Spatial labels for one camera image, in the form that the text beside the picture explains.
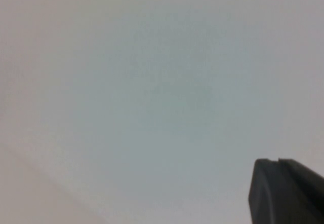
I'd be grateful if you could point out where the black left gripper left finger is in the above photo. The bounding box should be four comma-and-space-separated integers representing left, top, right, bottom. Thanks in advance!
248, 158, 324, 224

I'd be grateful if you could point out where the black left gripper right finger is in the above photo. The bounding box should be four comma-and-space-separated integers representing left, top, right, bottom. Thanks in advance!
278, 157, 324, 209

